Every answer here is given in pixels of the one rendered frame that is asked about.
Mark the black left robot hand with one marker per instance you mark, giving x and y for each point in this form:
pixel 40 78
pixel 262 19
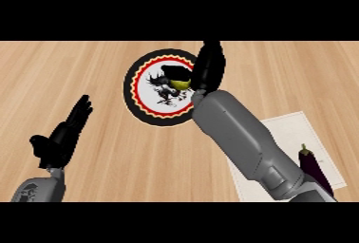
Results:
pixel 63 139

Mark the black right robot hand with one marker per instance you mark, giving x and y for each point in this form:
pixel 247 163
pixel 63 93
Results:
pixel 207 68

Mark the yellow-green pear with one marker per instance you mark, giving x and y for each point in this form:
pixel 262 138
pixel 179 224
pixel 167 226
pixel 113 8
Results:
pixel 181 84

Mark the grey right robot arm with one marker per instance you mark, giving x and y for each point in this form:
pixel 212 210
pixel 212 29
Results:
pixel 247 147

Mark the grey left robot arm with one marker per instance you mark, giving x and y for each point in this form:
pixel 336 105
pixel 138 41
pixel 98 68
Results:
pixel 40 188

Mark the round black red patterned plate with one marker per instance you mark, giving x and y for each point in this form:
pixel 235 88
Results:
pixel 157 95

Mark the white rectangular placemat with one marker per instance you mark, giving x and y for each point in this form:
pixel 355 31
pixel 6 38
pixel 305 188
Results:
pixel 299 133

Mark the dark purple eggplant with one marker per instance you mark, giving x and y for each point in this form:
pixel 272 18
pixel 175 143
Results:
pixel 315 171

